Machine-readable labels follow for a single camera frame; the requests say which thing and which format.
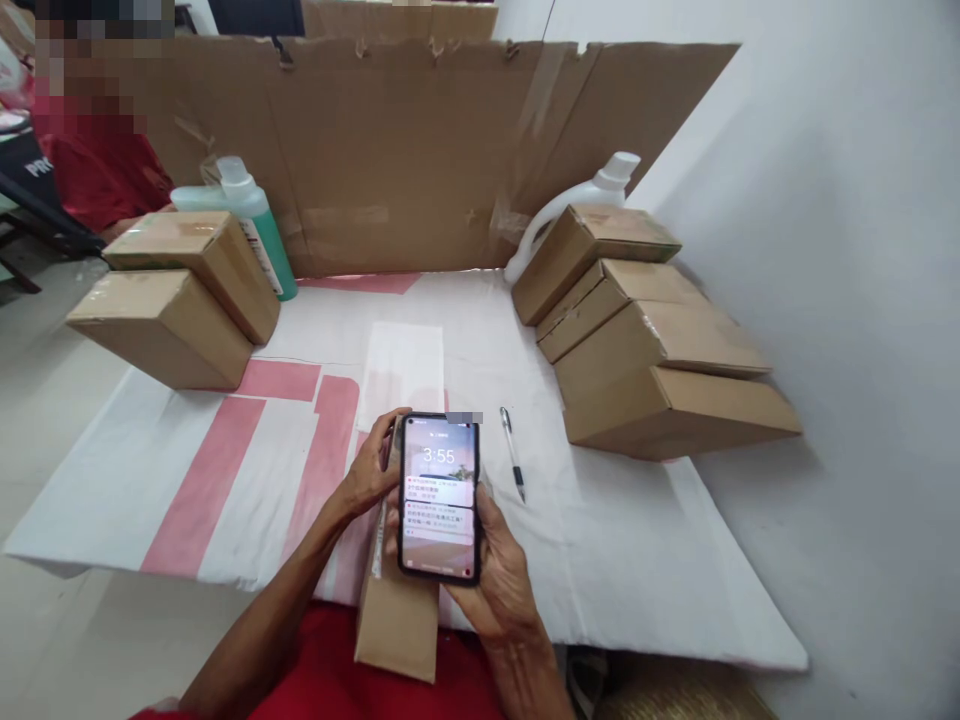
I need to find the person's right hand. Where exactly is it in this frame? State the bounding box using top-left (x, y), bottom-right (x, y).
top-left (377, 479), bottom-right (544, 643)

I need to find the person's left hand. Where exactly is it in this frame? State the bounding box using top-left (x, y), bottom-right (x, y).
top-left (327, 407), bottom-right (415, 543)

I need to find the black smartphone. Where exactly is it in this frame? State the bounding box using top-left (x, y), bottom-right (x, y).
top-left (395, 410), bottom-right (484, 589)

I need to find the white rectangular paper strip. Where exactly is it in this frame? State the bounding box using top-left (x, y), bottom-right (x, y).
top-left (365, 320), bottom-right (449, 421)

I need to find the clear ballpoint pen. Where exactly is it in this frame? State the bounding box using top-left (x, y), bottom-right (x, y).
top-left (499, 406), bottom-right (527, 505)

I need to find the flat folded cardboard box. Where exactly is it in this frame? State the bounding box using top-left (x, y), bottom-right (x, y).
top-left (353, 503), bottom-right (445, 686)

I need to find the green liquid bottle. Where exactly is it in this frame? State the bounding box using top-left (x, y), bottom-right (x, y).
top-left (170, 155), bottom-right (300, 304)

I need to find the person's body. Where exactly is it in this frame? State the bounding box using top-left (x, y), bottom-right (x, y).
top-left (128, 599), bottom-right (519, 720)

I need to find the brown cardboard box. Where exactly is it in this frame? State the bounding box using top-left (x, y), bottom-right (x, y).
top-left (563, 365), bottom-right (805, 463)
top-left (511, 203), bottom-right (685, 328)
top-left (65, 269), bottom-right (258, 392)
top-left (554, 299), bottom-right (775, 445)
top-left (100, 210), bottom-right (283, 348)
top-left (534, 257), bottom-right (712, 366)

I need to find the white and pink sheet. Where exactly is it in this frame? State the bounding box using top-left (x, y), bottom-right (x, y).
top-left (2, 267), bottom-right (811, 673)

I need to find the large upright cardboard sheet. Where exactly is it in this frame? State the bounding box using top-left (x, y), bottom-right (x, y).
top-left (144, 32), bottom-right (743, 281)

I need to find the white plastic jug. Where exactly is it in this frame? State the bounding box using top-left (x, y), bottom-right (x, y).
top-left (503, 151), bottom-right (643, 286)

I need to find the woven straw mat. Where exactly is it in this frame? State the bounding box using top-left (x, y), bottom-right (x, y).
top-left (596, 663), bottom-right (783, 720)

